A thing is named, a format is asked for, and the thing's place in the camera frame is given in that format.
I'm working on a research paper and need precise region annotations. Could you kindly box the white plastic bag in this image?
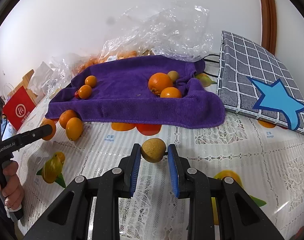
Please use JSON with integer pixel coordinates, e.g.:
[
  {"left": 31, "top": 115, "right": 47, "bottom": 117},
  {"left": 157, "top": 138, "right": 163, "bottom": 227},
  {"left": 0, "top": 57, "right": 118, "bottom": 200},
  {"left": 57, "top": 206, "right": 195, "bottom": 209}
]
[{"left": 29, "top": 61, "right": 55, "bottom": 97}]

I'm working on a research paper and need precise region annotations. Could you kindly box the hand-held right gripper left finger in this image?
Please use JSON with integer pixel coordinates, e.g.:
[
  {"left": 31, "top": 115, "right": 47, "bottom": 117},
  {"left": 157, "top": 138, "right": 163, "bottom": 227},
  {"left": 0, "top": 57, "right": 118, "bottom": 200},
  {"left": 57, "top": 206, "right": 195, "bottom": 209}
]
[{"left": 22, "top": 143, "right": 142, "bottom": 240}]

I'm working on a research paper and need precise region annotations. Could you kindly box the crumpled clear plastic wrap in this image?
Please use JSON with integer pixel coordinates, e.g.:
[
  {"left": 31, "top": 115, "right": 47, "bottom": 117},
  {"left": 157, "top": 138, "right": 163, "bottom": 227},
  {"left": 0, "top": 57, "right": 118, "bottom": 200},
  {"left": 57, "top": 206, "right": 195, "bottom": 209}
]
[{"left": 47, "top": 52, "right": 77, "bottom": 96}]

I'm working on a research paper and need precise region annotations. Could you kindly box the red paper bag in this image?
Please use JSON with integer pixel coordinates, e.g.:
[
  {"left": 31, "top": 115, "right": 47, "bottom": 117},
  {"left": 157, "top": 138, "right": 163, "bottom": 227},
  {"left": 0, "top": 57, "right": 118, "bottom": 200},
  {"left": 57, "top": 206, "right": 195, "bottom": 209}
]
[{"left": 2, "top": 84, "right": 37, "bottom": 130}]

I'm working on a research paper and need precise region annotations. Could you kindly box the purple towel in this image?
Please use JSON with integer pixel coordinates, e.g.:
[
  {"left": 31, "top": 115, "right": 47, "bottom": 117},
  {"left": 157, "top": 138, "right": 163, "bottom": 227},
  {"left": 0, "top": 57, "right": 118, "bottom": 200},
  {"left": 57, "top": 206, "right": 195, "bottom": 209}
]
[{"left": 45, "top": 56, "right": 226, "bottom": 128}]

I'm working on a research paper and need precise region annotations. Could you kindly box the brown wooden door frame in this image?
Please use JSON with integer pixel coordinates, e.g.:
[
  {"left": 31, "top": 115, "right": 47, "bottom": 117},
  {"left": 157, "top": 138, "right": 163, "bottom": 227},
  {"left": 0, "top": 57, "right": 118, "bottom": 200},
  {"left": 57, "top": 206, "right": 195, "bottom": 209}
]
[{"left": 256, "top": 0, "right": 278, "bottom": 55}]

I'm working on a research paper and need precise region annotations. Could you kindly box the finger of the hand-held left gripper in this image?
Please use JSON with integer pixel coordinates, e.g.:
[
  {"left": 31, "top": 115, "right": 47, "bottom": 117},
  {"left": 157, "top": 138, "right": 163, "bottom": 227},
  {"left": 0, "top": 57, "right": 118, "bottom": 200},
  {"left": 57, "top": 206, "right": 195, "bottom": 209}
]
[{"left": 19, "top": 124, "right": 54, "bottom": 148}]

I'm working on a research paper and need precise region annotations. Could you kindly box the pile of bagged oranges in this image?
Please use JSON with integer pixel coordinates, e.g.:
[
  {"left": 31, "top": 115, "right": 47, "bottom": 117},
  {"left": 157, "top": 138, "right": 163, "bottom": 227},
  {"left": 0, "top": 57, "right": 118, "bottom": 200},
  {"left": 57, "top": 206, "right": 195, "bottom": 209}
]
[{"left": 74, "top": 51, "right": 137, "bottom": 73}]

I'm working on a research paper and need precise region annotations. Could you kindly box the grey checked cushion blue star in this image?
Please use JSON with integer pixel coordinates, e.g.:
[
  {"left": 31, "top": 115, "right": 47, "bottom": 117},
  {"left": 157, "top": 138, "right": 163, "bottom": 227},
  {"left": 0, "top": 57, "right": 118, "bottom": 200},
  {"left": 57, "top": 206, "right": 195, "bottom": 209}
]
[{"left": 216, "top": 31, "right": 304, "bottom": 137}]

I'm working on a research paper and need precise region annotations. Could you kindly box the clear plastic bag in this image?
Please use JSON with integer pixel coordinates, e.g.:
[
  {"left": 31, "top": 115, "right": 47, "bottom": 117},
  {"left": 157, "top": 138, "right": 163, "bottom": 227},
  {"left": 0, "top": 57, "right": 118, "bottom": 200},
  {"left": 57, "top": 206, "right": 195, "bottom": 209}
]
[{"left": 103, "top": 1, "right": 214, "bottom": 62}]

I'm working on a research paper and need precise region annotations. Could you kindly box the wooden stand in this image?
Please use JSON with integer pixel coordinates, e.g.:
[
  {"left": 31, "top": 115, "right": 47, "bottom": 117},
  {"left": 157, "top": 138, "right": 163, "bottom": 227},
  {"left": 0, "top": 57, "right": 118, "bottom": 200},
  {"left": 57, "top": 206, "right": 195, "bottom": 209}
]
[{"left": 21, "top": 69, "right": 35, "bottom": 98}]

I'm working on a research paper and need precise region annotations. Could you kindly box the small brown round fruit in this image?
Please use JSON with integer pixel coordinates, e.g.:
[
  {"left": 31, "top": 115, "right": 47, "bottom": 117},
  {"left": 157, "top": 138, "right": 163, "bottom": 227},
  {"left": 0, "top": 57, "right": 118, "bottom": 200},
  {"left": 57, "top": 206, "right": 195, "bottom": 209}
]
[{"left": 141, "top": 138, "right": 166, "bottom": 163}]

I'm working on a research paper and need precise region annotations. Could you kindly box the person's left hand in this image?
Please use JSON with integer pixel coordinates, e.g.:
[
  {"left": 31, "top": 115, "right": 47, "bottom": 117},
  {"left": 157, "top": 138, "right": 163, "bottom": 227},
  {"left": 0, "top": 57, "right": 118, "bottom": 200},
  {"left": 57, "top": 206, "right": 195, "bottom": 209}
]
[{"left": 0, "top": 160, "right": 25, "bottom": 210}]

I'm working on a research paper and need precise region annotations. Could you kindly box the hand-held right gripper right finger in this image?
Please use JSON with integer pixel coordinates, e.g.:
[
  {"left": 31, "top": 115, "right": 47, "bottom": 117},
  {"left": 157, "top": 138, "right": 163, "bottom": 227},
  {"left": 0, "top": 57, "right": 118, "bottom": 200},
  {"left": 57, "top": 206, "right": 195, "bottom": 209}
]
[{"left": 167, "top": 144, "right": 285, "bottom": 240}]

